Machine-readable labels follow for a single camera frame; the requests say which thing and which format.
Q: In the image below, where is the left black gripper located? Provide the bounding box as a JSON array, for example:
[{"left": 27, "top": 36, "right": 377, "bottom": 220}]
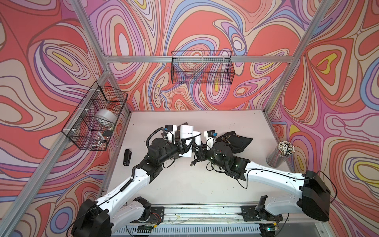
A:
[{"left": 157, "top": 137, "right": 194, "bottom": 167}]

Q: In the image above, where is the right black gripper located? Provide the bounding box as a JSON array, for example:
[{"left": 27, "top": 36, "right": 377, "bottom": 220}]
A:
[{"left": 190, "top": 144, "right": 228, "bottom": 170}]

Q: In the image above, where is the black hair dryer pouch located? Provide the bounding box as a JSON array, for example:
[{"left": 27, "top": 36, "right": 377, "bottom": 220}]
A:
[{"left": 216, "top": 131, "right": 253, "bottom": 154}]

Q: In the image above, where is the white hair dryer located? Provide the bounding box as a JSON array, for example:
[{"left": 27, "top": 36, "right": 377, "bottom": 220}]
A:
[{"left": 179, "top": 125, "right": 202, "bottom": 166}]

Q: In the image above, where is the grey hair dryer pouch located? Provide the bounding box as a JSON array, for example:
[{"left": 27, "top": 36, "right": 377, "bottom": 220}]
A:
[{"left": 175, "top": 122, "right": 193, "bottom": 139}]

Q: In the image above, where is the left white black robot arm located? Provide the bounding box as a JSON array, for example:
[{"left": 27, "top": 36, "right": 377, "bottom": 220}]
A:
[{"left": 71, "top": 138, "right": 193, "bottom": 237}]

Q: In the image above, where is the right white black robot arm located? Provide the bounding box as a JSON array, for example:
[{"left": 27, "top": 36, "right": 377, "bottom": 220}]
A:
[{"left": 194, "top": 142, "right": 331, "bottom": 222}]

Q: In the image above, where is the metal cup of pencils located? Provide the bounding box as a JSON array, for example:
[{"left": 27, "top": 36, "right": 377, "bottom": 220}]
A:
[{"left": 266, "top": 141, "right": 295, "bottom": 168}]

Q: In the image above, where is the silver tape roll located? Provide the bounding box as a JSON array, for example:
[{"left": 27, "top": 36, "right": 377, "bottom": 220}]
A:
[{"left": 94, "top": 109, "right": 117, "bottom": 126}]

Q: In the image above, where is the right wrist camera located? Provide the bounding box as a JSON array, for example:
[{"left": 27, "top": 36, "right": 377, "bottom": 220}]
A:
[{"left": 204, "top": 130, "right": 218, "bottom": 150}]

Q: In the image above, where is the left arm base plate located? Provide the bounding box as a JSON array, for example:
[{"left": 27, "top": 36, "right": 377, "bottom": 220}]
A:
[{"left": 138, "top": 206, "right": 165, "bottom": 224}]

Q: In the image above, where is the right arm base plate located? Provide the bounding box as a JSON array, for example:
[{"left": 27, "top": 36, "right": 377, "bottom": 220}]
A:
[{"left": 238, "top": 205, "right": 283, "bottom": 222}]

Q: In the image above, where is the left black wire basket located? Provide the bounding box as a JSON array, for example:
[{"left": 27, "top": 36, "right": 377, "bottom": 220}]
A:
[{"left": 62, "top": 82, "right": 128, "bottom": 151}]

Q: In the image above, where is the black wire basket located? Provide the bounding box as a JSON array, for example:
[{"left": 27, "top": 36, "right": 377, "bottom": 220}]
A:
[
  {"left": 62, "top": 82, "right": 128, "bottom": 151},
  {"left": 171, "top": 49, "right": 235, "bottom": 85}
]

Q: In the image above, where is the back black wire basket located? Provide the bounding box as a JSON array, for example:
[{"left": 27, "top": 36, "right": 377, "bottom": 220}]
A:
[{"left": 171, "top": 49, "right": 235, "bottom": 85}]

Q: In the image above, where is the aluminium frame rail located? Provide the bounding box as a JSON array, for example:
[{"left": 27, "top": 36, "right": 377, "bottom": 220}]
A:
[{"left": 104, "top": 55, "right": 295, "bottom": 63}]

